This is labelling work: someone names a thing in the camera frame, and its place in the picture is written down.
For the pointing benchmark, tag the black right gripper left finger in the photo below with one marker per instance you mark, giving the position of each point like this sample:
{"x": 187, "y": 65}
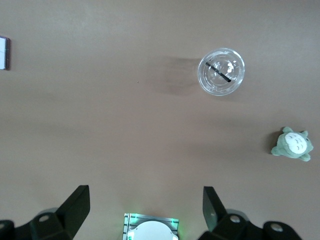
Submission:
{"x": 62, "y": 220}

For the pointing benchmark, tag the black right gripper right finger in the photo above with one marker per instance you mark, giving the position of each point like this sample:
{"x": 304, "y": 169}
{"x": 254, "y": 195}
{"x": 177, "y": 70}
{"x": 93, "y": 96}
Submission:
{"x": 225, "y": 225}

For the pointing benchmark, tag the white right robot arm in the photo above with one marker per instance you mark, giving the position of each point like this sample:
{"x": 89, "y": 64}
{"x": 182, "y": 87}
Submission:
{"x": 152, "y": 231}

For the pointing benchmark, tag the grey green totoro plush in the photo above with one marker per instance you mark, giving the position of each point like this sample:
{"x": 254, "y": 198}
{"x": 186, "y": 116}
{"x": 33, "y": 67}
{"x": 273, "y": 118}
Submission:
{"x": 293, "y": 145}

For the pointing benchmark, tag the brown table cover sheet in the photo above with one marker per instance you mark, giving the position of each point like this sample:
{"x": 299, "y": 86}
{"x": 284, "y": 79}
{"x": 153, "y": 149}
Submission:
{"x": 125, "y": 125}

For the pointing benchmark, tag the clear plastic cup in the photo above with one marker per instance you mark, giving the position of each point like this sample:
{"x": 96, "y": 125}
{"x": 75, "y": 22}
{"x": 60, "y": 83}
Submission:
{"x": 212, "y": 85}

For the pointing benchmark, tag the black drinking straw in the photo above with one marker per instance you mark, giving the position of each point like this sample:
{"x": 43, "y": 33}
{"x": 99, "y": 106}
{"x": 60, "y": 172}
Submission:
{"x": 218, "y": 72}

